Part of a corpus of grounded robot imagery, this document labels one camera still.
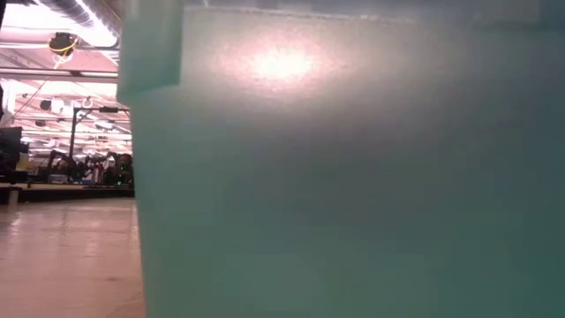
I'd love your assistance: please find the teal plastic bin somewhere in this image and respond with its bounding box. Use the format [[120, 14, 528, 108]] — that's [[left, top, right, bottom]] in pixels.
[[115, 0, 565, 318]]

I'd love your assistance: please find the background work table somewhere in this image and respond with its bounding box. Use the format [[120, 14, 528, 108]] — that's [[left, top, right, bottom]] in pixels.
[[0, 182, 136, 205]]

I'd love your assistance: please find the black metal gantry frame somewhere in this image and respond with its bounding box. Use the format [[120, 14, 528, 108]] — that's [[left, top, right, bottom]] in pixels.
[[67, 104, 132, 163]]

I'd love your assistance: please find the silver ceiling duct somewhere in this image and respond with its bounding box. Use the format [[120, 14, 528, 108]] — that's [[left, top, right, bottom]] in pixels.
[[39, 0, 123, 49]]

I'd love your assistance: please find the black ceiling cable reel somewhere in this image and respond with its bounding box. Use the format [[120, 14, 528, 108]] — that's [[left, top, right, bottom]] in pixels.
[[47, 31, 80, 58]]

